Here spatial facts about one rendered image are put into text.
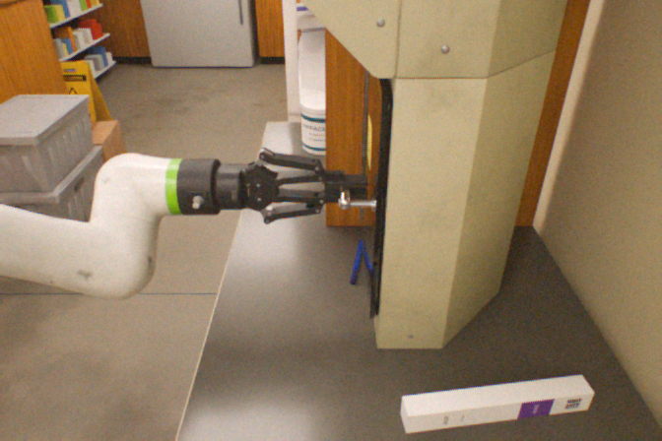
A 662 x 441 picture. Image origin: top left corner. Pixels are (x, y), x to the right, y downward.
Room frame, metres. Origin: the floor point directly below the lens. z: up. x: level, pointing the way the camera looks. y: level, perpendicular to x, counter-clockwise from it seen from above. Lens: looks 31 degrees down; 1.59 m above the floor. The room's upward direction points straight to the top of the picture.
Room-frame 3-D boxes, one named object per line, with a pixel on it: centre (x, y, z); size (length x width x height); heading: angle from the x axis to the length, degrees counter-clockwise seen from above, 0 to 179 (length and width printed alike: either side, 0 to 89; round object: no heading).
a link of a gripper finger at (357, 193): (0.68, -0.02, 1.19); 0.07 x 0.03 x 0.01; 90
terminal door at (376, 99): (0.73, -0.07, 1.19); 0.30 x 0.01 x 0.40; 179
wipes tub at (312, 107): (1.38, 0.03, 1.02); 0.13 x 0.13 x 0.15
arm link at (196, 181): (0.67, 0.21, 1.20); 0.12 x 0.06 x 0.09; 0
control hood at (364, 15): (0.73, -0.02, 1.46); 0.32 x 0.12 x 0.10; 0
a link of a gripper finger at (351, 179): (0.68, -0.02, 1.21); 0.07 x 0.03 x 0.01; 90
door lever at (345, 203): (0.66, -0.04, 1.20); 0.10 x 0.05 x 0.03; 179
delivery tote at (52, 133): (2.39, 1.60, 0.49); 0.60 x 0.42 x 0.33; 0
